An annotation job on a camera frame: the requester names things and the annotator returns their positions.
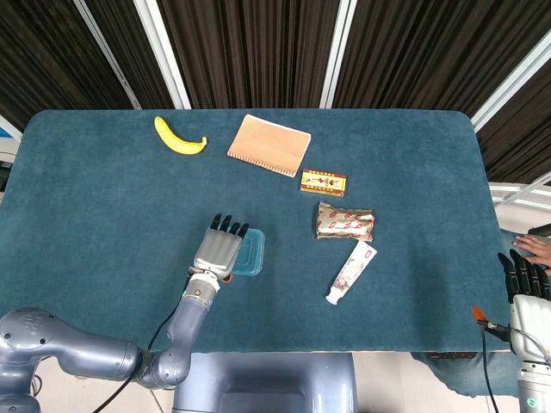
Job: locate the thin grey frame post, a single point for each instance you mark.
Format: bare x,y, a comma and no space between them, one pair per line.
107,56

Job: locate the gold red foil packet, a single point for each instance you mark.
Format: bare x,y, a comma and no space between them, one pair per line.
344,221

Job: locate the teal-rimmed clear plastic container lid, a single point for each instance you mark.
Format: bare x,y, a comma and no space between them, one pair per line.
251,254

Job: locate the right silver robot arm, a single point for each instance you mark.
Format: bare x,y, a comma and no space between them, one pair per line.
534,387

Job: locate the white metal frame post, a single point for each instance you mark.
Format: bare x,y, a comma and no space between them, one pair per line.
516,81
337,56
165,56

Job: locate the blue-grey robot torso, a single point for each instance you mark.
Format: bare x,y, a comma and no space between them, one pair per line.
267,383

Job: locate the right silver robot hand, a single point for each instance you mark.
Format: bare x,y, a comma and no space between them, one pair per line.
531,327

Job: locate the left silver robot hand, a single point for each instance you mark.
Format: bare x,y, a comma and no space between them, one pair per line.
217,254

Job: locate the white metal frame rail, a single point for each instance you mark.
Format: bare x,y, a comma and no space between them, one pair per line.
508,188

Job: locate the yellow banana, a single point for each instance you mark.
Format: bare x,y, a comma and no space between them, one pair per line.
178,144

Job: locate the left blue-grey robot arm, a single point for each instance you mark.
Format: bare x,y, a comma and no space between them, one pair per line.
189,318

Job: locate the yellow red small carton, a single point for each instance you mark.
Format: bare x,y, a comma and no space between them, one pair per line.
323,183

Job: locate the bystander bare hand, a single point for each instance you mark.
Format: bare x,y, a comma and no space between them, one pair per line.
538,249

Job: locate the dark brown curtain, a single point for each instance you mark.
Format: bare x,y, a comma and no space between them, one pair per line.
258,51

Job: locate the white toothpaste tube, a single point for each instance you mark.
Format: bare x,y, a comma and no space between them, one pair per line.
351,273

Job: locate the teal table cloth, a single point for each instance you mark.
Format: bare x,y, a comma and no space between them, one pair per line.
387,279

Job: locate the tan spiral notebook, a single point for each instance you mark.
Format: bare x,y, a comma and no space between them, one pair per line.
269,144

